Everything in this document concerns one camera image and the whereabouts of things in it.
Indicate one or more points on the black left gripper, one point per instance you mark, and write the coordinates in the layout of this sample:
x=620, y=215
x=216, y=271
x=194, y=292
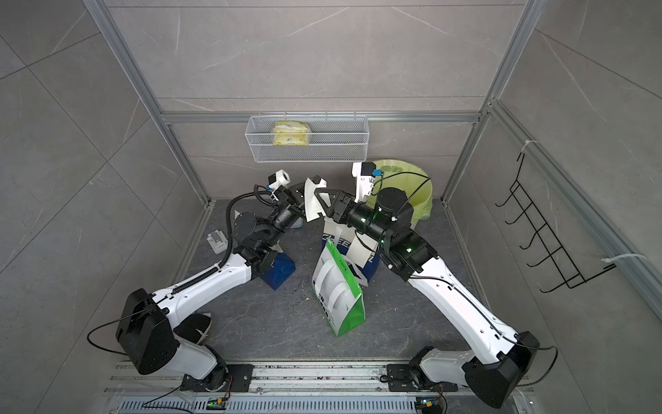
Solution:
x=296, y=202

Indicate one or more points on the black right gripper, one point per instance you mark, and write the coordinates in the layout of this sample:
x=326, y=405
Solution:
x=343, y=207

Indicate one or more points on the receipt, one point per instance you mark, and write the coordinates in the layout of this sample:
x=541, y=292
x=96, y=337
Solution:
x=312, y=206
x=363, y=254

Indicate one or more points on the blue white paper bag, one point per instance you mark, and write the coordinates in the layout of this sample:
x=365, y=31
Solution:
x=281, y=268
x=341, y=236

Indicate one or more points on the green white paper bag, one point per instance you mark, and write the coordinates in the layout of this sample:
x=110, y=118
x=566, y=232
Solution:
x=338, y=291

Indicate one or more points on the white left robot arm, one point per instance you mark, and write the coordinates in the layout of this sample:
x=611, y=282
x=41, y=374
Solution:
x=163, y=330

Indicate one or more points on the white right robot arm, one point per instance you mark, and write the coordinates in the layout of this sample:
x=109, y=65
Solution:
x=498, y=357

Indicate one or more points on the yellow wet wipes pack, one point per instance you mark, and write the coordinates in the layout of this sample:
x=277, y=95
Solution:
x=290, y=133

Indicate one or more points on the green trash bag liner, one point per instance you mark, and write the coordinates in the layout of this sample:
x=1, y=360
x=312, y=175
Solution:
x=411, y=179

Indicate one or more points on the small grey white gadget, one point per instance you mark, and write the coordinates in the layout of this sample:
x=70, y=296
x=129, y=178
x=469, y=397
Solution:
x=218, y=241

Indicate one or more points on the plush doll striped shirt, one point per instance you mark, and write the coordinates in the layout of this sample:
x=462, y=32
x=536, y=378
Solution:
x=195, y=328

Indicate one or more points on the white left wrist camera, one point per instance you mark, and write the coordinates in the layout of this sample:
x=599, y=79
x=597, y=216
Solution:
x=279, y=179

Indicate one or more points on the white wire mesh basket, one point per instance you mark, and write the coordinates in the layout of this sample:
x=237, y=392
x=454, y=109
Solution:
x=333, y=139

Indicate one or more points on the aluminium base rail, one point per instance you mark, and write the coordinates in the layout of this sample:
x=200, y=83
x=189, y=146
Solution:
x=289, y=387

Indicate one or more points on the black wire hook rack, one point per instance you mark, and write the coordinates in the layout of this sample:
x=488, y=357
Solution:
x=543, y=235

